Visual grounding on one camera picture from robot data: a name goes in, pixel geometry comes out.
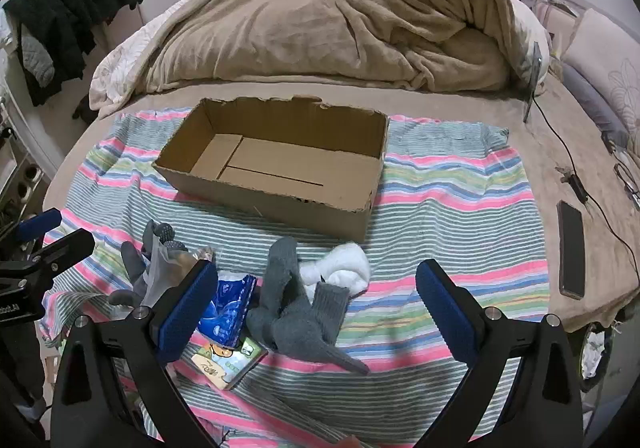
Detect brown cardboard box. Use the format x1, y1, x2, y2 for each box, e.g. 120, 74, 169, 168
151, 96, 390, 245

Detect black cable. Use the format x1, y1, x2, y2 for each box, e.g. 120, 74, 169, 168
531, 95, 640, 276

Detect bed with brown sheet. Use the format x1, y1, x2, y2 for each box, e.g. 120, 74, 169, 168
47, 0, 640, 448

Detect bin with white bag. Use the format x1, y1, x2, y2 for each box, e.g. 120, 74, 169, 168
580, 320, 626, 394

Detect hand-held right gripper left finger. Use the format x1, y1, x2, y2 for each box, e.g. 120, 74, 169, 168
50, 260, 236, 448

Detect cartoon print tissue pack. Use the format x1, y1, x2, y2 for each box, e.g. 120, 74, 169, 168
192, 335, 268, 391

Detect grey sock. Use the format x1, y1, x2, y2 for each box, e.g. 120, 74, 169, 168
272, 282, 372, 376
247, 237, 321, 349

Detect blue-grey pillow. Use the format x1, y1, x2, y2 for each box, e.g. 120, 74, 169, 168
560, 62, 631, 149

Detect metal shelf rack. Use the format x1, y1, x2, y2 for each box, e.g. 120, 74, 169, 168
0, 92, 51, 229

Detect white pillow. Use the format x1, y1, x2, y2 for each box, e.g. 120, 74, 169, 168
507, 0, 551, 93

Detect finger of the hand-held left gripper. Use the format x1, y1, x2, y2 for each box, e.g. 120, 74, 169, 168
20, 229, 96, 281
0, 209, 64, 253

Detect eyeglasses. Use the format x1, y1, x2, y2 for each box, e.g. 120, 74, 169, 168
612, 160, 640, 209

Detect grey quilted garment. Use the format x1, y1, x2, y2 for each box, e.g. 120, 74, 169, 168
20, 22, 56, 88

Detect striped cloth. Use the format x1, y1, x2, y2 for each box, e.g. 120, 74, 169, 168
40, 110, 551, 448

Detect blue packet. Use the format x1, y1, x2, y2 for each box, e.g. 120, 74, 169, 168
197, 275, 258, 346

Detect grey glove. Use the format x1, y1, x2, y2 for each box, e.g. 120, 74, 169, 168
107, 220, 188, 309

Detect clear zip plastic bag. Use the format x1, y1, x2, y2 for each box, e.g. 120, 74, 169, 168
140, 238, 216, 309

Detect standing tablet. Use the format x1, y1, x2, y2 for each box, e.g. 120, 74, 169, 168
522, 42, 543, 123

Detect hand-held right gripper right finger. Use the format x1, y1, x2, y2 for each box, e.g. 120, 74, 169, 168
415, 259, 583, 448

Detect white floral quilt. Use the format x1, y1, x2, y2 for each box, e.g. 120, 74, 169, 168
89, 0, 201, 121

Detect pale floral pillow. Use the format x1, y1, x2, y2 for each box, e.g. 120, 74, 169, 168
560, 8, 640, 139

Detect beige fleece blanket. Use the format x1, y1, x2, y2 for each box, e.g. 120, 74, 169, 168
142, 0, 518, 93

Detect white sock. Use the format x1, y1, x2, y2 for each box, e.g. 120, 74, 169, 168
299, 242, 372, 299

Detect black smartphone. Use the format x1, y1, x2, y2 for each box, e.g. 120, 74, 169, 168
556, 200, 586, 299

